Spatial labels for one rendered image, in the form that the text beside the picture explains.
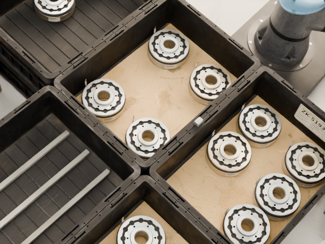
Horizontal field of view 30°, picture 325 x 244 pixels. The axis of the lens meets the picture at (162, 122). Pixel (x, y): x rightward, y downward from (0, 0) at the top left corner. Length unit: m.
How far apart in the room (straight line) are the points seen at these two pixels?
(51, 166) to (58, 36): 0.36
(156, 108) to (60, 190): 0.31
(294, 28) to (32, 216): 0.79
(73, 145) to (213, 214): 0.36
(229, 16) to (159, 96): 0.44
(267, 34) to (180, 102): 0.33
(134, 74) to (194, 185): 0.32
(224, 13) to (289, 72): 0.28
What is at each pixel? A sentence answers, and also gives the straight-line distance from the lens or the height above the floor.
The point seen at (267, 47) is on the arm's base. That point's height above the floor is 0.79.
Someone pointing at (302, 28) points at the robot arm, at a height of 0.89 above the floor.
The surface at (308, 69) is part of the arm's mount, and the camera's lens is 1.70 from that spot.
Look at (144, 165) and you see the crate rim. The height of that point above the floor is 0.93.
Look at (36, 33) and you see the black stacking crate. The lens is 1.58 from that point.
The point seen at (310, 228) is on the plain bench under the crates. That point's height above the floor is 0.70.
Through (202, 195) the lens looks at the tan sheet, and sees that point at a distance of 1.37.
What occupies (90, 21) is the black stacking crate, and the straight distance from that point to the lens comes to 1.59.
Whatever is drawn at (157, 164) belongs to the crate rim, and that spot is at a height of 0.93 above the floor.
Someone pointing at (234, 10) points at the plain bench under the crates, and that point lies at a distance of 1.83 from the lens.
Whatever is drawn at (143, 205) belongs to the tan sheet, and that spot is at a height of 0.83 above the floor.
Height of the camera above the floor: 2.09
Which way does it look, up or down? 61 degrees down
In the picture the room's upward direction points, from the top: 11 degrees clockwise
